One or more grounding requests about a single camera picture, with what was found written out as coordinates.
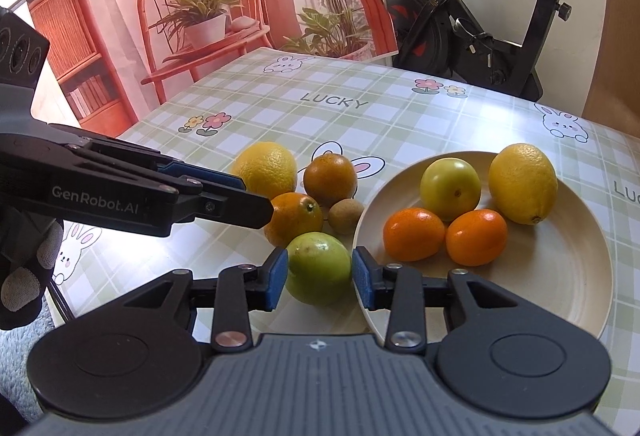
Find small bright orange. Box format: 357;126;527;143
383;207;446;263

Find yellow lemon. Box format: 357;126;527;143
488;143;559;226
230;142;297;200

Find green apple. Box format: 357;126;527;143
285;232;352;306
419;157;482;222

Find orange mandarin front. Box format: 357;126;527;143
445;209;508;267

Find gloved hand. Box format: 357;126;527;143
1;204;64;331

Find small brown kiwi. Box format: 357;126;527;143
328;199;364;235

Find dark orange tangerine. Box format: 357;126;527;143
303;153;357;207

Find cream round plate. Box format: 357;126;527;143
352;156;614;338

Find green plaid tablecloth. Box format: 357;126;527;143
55;48;639;435

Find black exercise bike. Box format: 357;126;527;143
383;0;611;103

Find wooden panel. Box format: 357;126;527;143
582;0;639;137

